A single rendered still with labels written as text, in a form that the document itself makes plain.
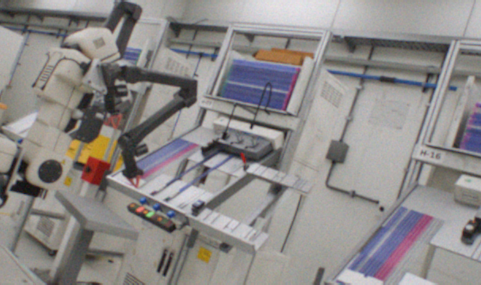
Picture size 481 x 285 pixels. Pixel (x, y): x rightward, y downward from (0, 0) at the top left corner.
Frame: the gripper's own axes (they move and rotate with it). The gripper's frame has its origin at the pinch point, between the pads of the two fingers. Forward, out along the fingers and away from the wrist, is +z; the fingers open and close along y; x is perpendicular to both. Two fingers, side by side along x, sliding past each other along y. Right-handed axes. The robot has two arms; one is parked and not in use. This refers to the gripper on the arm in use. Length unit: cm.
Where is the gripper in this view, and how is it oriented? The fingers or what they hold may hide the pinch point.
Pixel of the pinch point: (136, 186)
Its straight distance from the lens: 246.3
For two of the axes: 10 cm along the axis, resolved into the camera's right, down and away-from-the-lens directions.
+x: -6.8, 4.1, -6.1
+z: 1.4, 8.8, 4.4
